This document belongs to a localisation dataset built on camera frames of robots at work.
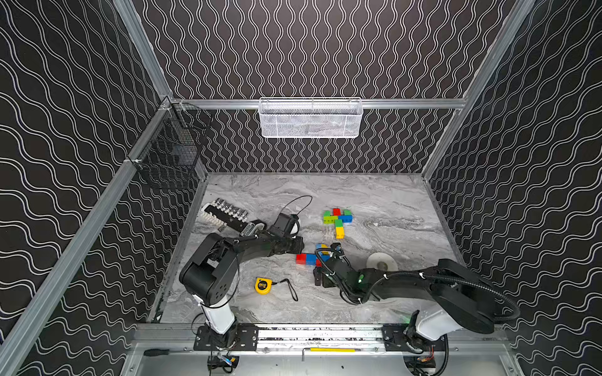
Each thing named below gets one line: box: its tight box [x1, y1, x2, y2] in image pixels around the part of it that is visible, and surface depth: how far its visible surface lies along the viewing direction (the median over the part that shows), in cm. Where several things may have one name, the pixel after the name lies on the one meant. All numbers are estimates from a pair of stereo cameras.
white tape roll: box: [366, 252, 399, 272], surface depth 92 cm
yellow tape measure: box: [254, 276, 274, 296], surface depth 85 cm
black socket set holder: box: [200, 197, 265, 237], surface depth 105 cm
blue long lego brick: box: [337, 214, 354, 224], surface depth 104 cm
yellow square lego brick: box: [334, 226, 346, 240], surface depth 99 cm
